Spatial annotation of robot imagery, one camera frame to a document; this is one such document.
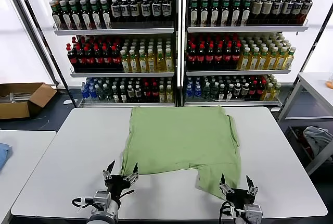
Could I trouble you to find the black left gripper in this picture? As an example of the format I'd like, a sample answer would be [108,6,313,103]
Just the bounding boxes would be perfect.
[102,160,139,199]

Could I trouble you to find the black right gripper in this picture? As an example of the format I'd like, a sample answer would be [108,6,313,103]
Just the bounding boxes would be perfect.
[219,173,259,205]

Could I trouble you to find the light green polo shirt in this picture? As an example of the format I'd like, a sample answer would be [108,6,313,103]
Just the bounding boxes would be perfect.
[121,105,242,201]

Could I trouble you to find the white grey clothes pile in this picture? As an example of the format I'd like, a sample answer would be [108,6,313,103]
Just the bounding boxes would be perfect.
[302,126,333,163]

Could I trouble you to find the white metal shelf board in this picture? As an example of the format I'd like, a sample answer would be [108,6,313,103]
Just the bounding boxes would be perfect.
[53,23,175,36]
[185,65,292,77]
[186,20,310,33]
[183,98,283,108]
[77,98,176,108]
[69,66,175,78]

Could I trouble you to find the cola bottle red cap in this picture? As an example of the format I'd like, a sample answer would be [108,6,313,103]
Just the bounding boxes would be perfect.
[232,42,242,70]
[196,43,207,70]
[84,45,95,71]
[101,45,112,71]
[223,43,233,70]
[66,43,78,71]
[111,45,122,71]
[249,80,257,101]
[151,82,160,103]
[214,43,224,70]
[75,45,86,71]
[143,82,152,103]
[187,43,198,70]
[205,43,215,70]
[256,79,264,100]
[93,45,104,71]

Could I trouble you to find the yellow tea bottle white cap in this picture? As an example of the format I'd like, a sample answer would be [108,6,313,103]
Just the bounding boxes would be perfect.
[271,82,283,101]
[165,84,174,103]
[156,48,166,73]
[248,47,261,71]
[129,49,139,73]
[283,46,297,70]
[265,46,279,70]
[138,49,148,73]
[120,49,131,73]
[164,48,175,72]
[262,82,273,101]
[257,46,270,71]
[238,47,251,71]
[147,48,157,73]
[275,46,288,70]
[158,85,167,103]

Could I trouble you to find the folded blue cloth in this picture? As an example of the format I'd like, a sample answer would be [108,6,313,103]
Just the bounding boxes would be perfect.
[0,143,13,174]

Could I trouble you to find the open brown cardboard box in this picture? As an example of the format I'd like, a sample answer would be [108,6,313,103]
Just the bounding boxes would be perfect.
[0,82,58,120]

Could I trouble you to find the silver metal rods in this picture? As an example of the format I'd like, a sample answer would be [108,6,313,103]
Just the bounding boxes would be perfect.
[9,92,33,103]

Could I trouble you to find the grey-framed white side table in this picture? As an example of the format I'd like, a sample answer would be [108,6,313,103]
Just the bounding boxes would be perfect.
[277,72,333,176]

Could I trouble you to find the dark bottle white blue label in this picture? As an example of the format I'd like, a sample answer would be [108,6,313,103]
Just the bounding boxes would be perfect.
[111,0,122,23]
[283,0,294,25]
[130,0,140,23]
[141,0,152,23]
[121,0,131,23]
[301,0,314,25]
[292,0,304,25]
[272,0,284,25]
[162,0,172,23]
[151,0,162,23]

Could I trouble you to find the dark bottle beige label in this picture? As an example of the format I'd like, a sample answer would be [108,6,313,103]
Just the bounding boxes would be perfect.
[251,0,263,25]
[262,0,274,25]

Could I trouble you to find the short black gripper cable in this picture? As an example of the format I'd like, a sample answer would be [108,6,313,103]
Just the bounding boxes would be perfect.
[119,188,135,199]

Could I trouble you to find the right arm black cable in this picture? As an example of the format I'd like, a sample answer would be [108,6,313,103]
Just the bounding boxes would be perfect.
[219,200,239,222]

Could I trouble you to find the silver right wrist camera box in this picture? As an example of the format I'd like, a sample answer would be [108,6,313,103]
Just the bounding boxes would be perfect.
[244,204,263,223]

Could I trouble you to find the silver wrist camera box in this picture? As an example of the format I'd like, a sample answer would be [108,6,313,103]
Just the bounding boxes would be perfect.
[93,190,112,211]
[244,204,263,223]

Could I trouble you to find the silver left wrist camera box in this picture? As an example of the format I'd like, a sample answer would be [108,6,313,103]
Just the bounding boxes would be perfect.
[93,190,112,211]

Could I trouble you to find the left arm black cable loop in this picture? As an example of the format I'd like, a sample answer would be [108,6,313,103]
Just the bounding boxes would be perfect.
[71,195,95,213]

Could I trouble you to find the black metal frame pole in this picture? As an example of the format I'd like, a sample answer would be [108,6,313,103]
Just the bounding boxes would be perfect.
[14,0,78,107]
[293,6,333,84]

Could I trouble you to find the grey metal frame pole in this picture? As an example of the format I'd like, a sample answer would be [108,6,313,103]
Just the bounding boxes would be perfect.
[0,0,59,89]

